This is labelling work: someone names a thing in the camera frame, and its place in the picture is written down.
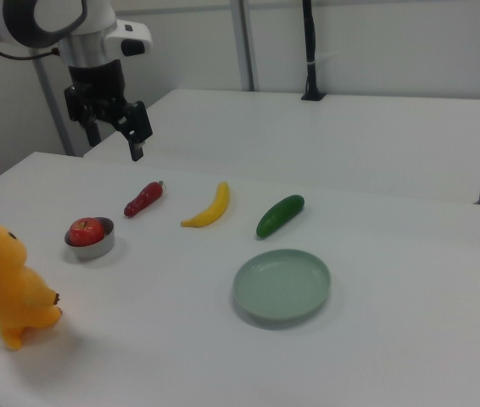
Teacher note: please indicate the pale green plate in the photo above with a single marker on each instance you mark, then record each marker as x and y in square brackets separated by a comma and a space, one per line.
[281, 284]

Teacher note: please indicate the black camera stand pole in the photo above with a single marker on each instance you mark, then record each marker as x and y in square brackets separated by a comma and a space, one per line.
[311, 51]

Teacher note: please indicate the grey aluminium partition post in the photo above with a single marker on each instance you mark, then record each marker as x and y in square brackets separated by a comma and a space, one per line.
[246, 42]

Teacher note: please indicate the green cucumber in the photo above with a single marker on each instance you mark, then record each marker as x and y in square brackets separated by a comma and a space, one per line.
[279, 215]

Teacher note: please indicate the yellow plush chick toy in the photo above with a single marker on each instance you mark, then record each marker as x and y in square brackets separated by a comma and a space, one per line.
[7, 284]

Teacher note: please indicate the red apple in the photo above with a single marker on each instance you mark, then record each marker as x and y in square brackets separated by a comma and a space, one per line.
[86, 232]

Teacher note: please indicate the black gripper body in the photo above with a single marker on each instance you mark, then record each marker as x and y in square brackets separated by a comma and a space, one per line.
[100, 97]

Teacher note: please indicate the red chili pepper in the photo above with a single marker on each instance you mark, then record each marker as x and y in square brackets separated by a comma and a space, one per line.
[142, 199]

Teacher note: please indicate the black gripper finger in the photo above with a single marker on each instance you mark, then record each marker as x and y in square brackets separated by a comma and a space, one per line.
[93, 135]
[136, 149]

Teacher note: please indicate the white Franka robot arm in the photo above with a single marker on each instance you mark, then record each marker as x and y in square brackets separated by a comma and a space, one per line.
[32, 21]

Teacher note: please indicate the aluminium frame post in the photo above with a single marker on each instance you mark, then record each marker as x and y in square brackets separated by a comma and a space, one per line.
[53, 110]

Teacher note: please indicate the grey round bowl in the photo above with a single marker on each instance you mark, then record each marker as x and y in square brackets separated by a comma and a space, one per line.
[100, 248]

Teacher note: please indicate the white side table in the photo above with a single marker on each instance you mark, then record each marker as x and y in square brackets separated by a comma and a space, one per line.
[308, 144]

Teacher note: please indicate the yellow banana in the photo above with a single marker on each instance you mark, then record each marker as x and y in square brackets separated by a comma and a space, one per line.
[210, 210]

